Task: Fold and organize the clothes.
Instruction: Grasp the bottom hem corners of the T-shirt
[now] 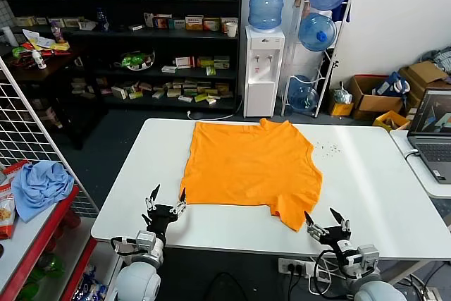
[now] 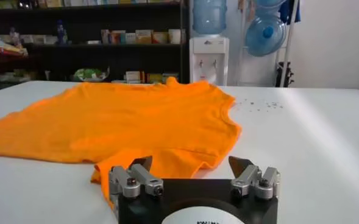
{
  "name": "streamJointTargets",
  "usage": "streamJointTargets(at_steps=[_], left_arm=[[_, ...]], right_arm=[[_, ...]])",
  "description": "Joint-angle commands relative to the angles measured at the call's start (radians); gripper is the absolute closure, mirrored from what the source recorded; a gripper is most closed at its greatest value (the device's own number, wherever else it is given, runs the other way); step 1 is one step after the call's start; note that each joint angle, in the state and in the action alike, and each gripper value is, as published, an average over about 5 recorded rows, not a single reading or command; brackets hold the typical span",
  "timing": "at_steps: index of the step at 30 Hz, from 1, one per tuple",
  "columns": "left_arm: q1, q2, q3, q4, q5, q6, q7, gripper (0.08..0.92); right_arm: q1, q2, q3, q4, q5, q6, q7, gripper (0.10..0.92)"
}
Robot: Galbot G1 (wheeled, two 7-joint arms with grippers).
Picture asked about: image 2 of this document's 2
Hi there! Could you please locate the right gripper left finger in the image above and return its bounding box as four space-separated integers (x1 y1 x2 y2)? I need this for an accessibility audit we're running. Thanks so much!
108 155 165 199

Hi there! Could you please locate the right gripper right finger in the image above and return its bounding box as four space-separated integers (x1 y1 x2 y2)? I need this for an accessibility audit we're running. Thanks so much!
228 155 281 200

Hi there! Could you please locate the orange t-shirt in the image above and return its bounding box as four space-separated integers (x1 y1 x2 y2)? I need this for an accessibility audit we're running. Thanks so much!
0 76 243 211

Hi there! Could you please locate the green yellow medicine box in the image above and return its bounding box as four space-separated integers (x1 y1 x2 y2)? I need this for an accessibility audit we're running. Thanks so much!
148 72 163 83

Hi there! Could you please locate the black tripod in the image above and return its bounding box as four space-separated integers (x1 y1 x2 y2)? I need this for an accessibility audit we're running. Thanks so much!
275 61 295 88

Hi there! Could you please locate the green white plastic bag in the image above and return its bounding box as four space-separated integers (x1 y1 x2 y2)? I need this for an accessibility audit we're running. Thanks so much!
73 67 110 82

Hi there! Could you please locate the white water dispenser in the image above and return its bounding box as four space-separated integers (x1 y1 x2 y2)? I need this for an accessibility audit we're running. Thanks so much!
189 36 230 86

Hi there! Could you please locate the black shelving unit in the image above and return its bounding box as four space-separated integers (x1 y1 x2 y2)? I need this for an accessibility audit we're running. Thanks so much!
0 0 190 85

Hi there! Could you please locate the white metal jug rack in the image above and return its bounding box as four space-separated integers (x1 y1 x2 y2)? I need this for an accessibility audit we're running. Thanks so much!
236 0 301 88

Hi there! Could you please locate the yellow white medicine box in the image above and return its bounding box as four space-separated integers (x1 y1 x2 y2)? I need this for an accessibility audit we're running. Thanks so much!
135 29 153 44

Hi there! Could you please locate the red orange medicine box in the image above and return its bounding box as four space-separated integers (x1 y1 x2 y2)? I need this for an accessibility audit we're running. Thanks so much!
108 30 126 45

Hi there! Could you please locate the orange white medicine box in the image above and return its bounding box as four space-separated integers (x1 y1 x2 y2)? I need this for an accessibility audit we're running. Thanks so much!
152 31 169 44

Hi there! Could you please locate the white paper cup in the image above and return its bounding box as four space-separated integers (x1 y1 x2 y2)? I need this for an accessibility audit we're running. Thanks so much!
168 29 182 44

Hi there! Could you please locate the blue plastic bottle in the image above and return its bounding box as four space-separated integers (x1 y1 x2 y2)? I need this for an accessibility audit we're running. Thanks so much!
56 19 68 45

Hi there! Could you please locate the blue water jug with label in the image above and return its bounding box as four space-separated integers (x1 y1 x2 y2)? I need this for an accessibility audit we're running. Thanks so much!
192 0 228 36

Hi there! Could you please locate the dark blue hanging cloth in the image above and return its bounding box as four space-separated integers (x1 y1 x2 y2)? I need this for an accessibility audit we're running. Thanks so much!
278 0 302 25

